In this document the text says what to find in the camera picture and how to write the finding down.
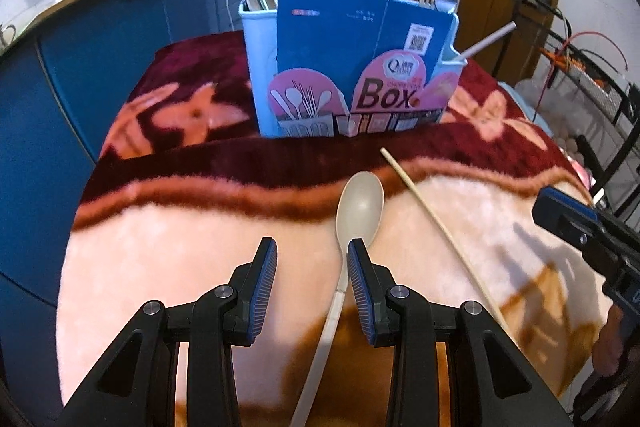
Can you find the blue pink cardboard sleeve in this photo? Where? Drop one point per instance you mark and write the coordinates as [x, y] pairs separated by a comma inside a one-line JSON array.
[[325, 37]]

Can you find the white straw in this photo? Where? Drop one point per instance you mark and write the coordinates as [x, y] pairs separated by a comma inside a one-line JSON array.
[[490, 39]]

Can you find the wooden shelf cabinet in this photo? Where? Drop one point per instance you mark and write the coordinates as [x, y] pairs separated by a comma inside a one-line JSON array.
[[480, 17]]

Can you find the person's right forearm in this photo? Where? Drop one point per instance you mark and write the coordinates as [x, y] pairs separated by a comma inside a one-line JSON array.
[[605, 402]]

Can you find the person's right hand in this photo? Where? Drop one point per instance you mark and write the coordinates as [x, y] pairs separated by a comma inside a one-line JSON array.
[[607, 337]]

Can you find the light blue utensil holder box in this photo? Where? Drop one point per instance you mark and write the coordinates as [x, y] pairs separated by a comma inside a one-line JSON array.
[[257, 57]]

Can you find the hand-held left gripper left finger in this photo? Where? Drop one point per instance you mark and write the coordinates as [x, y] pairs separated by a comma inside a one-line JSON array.
[[262, 292]]

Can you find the maroon floral blanket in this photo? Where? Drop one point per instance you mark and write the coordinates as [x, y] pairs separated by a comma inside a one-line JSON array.
[[175, 257]]

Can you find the beige plastic spoon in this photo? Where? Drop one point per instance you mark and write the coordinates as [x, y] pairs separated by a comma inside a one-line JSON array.
[[360, 207]]

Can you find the pale wooden chopstick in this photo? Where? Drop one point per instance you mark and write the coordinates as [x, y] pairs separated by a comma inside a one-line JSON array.
[[415, 188]]

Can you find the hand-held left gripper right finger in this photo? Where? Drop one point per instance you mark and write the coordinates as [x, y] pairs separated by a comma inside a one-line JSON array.
[[359, 292]]

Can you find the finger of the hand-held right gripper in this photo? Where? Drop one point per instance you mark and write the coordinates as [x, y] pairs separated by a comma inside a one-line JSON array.
[[565, 212], [620, 229]]

